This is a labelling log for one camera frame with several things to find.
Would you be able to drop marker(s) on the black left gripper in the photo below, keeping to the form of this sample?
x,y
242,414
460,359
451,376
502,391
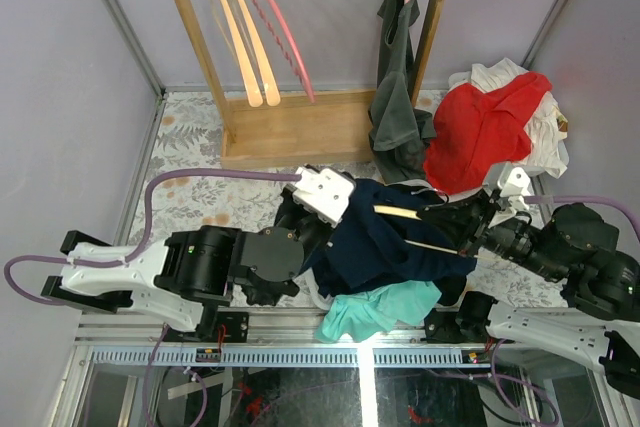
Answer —
x,y
293,206

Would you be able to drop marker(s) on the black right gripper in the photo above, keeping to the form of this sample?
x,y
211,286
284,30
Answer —
x,y
464,214

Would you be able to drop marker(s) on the cream plastic hanger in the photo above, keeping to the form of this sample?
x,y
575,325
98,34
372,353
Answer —
x,y
400,212

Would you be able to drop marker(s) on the navy blue t-shirt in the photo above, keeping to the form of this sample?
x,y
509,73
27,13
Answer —
x,y
368,250

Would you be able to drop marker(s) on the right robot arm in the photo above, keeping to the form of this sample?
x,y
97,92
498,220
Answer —
x,y
577,248

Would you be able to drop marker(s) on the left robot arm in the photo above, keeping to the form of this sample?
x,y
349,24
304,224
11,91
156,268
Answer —
x,y
184,280

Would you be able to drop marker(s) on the black t-shirt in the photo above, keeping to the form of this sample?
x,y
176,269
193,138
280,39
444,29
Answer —
x,y
452,287

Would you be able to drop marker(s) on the red t-shirt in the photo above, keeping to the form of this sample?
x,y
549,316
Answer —
x,y
476,130

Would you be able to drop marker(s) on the teal t-shirt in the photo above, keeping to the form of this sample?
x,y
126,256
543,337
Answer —
x,y
362,315

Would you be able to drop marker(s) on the grey t-shirt on hanger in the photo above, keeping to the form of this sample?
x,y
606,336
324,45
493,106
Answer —
x,y
400,133

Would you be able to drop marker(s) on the pink twisted-bar hanger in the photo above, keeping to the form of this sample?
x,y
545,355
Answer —
x,y
270,13

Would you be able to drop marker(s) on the light wooden hanger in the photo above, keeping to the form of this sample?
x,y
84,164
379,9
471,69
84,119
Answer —
x,y
225,20
257,53

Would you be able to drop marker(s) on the light wooden hanger left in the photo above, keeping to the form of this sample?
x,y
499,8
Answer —
x,y
225,20

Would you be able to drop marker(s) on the white garment pile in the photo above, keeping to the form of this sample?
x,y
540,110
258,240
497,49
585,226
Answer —
x,y
547,128

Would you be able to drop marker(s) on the wooden clothes rack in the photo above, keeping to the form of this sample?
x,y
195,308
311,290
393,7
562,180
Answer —
x,y
333,129

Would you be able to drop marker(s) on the floral table mat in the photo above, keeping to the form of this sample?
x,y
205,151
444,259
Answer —
x,y
188,132

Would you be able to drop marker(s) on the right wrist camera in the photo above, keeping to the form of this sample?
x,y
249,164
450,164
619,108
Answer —
x,y
508,186

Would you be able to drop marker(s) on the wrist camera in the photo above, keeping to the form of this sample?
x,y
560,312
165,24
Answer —
x,y
508,186
325,193

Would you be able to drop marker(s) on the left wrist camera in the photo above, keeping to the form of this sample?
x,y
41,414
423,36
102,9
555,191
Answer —
x,y
325,193

